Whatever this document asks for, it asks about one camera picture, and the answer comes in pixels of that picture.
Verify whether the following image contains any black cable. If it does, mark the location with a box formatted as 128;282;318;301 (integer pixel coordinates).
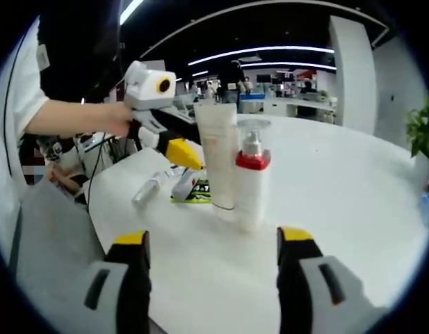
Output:
86;130;140;209

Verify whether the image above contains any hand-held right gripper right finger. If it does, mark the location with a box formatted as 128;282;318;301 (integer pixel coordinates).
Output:
275;225;389;334

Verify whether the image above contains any white counter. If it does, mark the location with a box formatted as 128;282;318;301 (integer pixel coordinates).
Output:
262;97;337;121

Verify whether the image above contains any small white skincare tube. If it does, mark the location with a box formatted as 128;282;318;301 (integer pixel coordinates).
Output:
171;169;197;202

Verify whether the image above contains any green plant in white pot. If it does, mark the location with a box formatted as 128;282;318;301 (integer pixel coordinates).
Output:
405;96;429;194

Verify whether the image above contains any person's left hand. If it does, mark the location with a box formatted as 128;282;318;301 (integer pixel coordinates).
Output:
94;101;136;137

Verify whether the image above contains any green skincare sachet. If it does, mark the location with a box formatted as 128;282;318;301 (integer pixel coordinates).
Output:
170;177;214;205

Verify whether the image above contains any large white skincare tube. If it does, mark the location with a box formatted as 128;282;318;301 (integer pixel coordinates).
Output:
193;102;238;221

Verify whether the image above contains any person in white shirt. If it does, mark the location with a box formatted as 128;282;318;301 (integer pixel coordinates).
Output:
0;15;51;251

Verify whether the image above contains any ceiling light strip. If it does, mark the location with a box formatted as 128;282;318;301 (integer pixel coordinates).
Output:
239;61;337;71
119;0;146;26
187;44;336;67

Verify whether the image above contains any clear skincare bottle silver collar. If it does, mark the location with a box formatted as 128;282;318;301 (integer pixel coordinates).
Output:
130;171;168;207

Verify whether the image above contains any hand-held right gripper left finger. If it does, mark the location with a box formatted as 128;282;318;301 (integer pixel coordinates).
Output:
63;229;153;334

